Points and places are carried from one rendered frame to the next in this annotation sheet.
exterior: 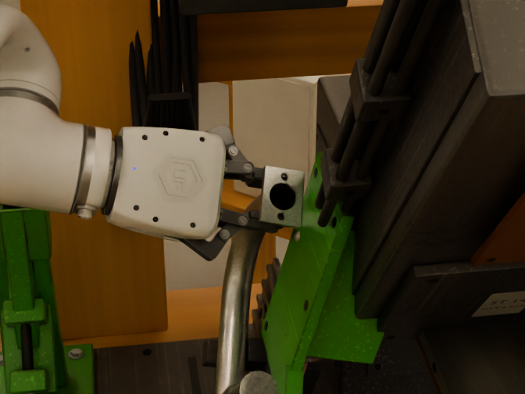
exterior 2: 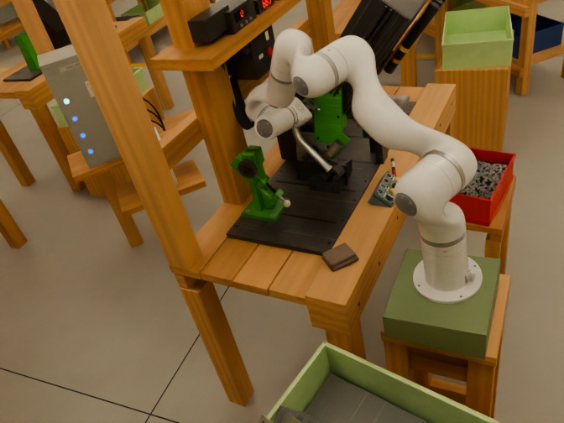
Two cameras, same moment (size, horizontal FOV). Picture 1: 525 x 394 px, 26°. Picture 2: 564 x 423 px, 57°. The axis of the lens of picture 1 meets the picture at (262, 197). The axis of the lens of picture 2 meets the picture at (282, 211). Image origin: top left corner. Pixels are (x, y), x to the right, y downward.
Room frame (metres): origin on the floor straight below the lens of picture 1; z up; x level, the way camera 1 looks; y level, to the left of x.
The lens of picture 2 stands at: (-0.14, 1.41, 2.08)
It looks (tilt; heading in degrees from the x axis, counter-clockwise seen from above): 36 degrees down; 313
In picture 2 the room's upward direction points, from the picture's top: 13 degrees counter-clockwise
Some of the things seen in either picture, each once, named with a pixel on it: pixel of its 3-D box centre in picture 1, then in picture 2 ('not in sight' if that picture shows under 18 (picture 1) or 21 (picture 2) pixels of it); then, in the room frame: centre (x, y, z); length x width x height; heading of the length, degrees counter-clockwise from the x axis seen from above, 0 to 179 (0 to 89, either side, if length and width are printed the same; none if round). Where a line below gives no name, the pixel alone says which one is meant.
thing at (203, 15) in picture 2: not in sight; (211, 23); (1.12, 0.18, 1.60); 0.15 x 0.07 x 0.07; 98
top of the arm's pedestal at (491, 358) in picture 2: not in sight; (446, 307); (0.25, 0.38, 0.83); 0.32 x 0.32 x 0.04; 10
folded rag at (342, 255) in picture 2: not in sight; (340, 256); (0.61, 0.39, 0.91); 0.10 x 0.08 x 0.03; 59
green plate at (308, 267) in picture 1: (337, 275); (331, 112); (0.87, -0.07, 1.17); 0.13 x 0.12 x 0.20; 98
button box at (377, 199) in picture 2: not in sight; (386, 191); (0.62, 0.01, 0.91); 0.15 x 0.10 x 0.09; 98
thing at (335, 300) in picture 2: not in sight; (398, 181); (0.67, -0.17, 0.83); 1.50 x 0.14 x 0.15; 98
